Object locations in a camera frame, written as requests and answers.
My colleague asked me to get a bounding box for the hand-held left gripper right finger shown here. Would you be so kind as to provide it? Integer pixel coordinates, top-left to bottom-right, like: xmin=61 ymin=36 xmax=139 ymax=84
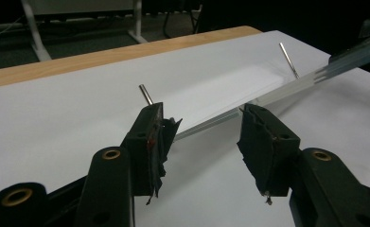
xmin=237 ymin=103 xmax=301 ymax=206

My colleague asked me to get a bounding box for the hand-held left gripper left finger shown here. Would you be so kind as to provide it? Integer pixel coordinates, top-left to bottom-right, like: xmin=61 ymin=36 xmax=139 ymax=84
xmin=120 ymin=102 xmax=183 ymax=206

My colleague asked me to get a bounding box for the thin metal pin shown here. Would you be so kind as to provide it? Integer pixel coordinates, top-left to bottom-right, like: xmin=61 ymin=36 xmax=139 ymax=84
xmin=138 ymin=83 xmax=154 ymax=106
xmin=278 ymin=42 xmax=301 ymax=79

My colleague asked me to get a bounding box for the white table sheet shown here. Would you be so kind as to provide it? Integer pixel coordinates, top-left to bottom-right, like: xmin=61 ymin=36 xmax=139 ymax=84
xmin=0 ymin=29 xmax=370 ymax=227

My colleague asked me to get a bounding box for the black floor stand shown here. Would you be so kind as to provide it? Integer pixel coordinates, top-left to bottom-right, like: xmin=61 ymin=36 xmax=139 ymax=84
xmin=161 ymin=3 xmax=205 ymax=40

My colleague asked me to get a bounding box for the white desk frame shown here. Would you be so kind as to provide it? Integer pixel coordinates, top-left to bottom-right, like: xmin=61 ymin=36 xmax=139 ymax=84
xmin=20 ymin=0 xmax=149 ymax=62

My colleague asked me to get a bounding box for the white floor cable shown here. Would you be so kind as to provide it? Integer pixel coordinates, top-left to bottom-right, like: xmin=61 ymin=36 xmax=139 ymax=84
xmin=0 ymin=15 xmax=26 ymax=45

